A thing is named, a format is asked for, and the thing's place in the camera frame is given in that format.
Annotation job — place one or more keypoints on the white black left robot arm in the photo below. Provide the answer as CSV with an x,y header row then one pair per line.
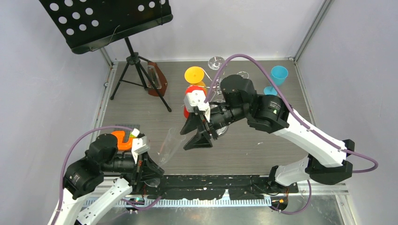
x,y
83,176

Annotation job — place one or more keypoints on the clear wine glass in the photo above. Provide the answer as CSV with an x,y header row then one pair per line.
x,y
171,144
215,63

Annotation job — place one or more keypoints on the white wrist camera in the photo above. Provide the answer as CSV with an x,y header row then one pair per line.
x,y
140,144
206,114

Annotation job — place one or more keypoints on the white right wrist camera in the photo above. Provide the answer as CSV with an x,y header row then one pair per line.
x,y
206,114

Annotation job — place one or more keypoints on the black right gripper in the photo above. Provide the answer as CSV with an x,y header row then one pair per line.
x,y
195,121

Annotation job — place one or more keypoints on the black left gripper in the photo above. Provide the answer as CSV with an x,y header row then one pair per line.
x,y
146,168

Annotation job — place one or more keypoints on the orange curved toy tube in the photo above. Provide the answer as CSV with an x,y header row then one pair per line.
x,y
124,139

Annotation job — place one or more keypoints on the grey building baseplate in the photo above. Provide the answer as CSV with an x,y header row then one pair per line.
x,y
132,126

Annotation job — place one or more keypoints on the yellow wine glass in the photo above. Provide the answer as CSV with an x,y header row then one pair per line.
x,y
194,76

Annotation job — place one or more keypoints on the black music stand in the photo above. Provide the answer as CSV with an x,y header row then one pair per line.
x,y
88,25

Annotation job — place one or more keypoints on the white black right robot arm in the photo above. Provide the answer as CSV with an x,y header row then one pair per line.
x,y
326,162

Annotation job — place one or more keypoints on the blue wine glass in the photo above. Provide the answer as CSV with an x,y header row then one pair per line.
x,y
278,76

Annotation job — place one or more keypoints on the brown wooden metronome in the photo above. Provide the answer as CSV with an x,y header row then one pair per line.
x,y
157,77

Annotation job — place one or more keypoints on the red wine glass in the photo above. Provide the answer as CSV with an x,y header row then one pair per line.
x,y
194,97

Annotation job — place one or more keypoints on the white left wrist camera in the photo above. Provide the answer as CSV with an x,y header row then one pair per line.
x,y
140,144

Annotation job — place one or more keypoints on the chrome wine glass rack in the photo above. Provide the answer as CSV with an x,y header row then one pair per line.
x,y
217,84

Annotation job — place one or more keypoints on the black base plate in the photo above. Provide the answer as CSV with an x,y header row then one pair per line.
x,y
210,187

